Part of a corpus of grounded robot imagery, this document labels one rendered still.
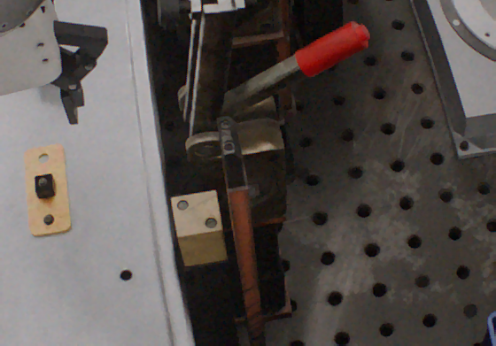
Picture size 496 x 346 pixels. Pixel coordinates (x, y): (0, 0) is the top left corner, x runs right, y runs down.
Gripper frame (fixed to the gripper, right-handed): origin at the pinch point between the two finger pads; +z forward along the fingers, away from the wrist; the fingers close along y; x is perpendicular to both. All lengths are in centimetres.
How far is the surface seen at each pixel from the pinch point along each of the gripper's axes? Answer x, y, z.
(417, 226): -5, -35, 42
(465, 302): 6, -39, 42
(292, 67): 0.4, -21.0, 0.3
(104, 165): -1.3, -5.3, 11.9
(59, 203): 1.8, -1.0, 11.6
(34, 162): -2.6, 1.0, 11.6
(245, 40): -14.8, -19.1, 16.5
